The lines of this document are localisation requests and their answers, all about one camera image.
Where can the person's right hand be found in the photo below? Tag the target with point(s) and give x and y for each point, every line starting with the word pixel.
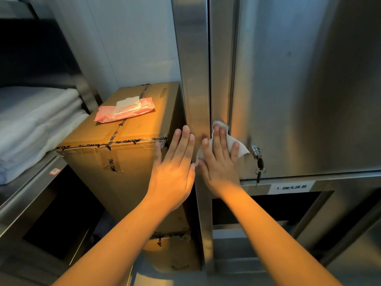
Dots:
pixel 221 175

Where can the person's right forearm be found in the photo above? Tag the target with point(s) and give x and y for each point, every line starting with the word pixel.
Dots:
pixel 274 244

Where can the pink wet wipes pack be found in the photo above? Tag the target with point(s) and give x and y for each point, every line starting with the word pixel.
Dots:
pixel 104 114

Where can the steel linen shelf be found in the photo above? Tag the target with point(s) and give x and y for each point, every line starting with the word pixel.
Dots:
pixel 29 202

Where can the brown taped cardboard box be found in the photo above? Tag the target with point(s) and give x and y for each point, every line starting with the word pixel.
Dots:
pixel 178 253
pixel 104 181

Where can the small white shelf sticker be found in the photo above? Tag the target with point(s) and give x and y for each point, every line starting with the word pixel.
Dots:
pixel 55 171

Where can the person's left hand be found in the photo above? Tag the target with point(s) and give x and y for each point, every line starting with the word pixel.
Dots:
pixel 172 181

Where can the white wet wipe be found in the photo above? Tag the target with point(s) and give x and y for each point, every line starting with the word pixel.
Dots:
pixel 242 148

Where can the person's left forearm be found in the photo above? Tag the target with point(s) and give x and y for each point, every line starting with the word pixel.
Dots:
pixel 119 250

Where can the stainless steel cabinet body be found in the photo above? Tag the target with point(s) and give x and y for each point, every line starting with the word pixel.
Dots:
pixel 193 71

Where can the black-headed keys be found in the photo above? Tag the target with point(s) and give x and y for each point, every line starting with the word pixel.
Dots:
pixel 259 163

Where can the stack of white folded sheets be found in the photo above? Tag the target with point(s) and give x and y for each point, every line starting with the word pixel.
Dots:
pixel 29 131

